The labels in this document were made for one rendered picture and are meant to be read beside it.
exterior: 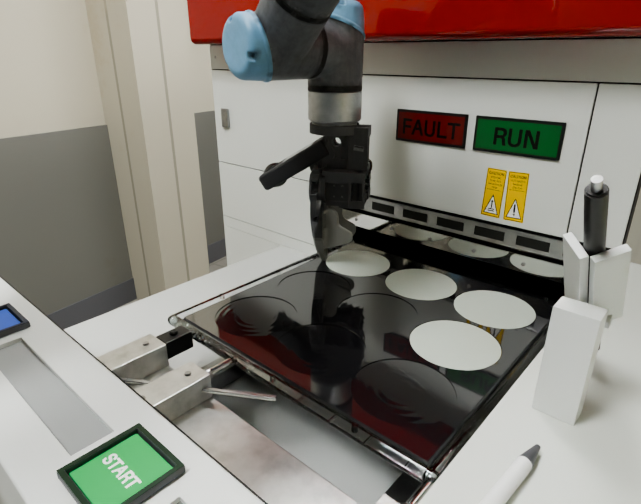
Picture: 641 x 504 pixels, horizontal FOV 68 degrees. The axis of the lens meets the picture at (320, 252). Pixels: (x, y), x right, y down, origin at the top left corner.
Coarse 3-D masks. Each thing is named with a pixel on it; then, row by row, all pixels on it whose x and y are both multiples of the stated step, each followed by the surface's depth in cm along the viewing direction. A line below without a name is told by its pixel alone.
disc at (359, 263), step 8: (336, 256) 77; (344, 256) 77; (352, 256) 77; (360, 256) 77; (368, 256) 77; (376, 256) 77; (328, 264) 74; (336, 264) 74; (344, 264) 74; (352, 264) 74; (360, 264) 74; (368, 264) 74; (376, 264) 74; (384, 264) 74; (344, 272) 72; (352, 272) 72; (360, 272) 72; (368, 272) 72; (376, 272) 72
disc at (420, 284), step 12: (396, 276) 70; (408, 276) 70; (420, 276) 70; (432, 276) 70; (444, 276) 70; (396, 288) 67; (408, 288) 67; (420, 288) 67; (432, 288) 67; (444, 288) 67; (456, 288) 67
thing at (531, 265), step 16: (368, 224) 84; (384, 224) 82; (400, 224) 79; (416, 224) 79; (416, 240) 78; (432, 240) 76; (448, 240) 74; (464, 240) 72; (480, 256) 71; (496, 256) 70; (512, 256) 68; (528, 256) 67; (528, 272) 67; (544, 272) 66; (560, 272) 64
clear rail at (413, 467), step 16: (176, 320) 58; (192, 336) 56; (224, 352) 52; (240, 368) 51; (256, 368) 49; (272, 384) 48; (288, 384) 47; (304, 400) 45; (320, 416) 44; (336, 416) 43; (352, 432) 41; (368, 432) 41; (368, 448) 40; (384, 448) 40; (400, 464) 38; (416, 464) 38
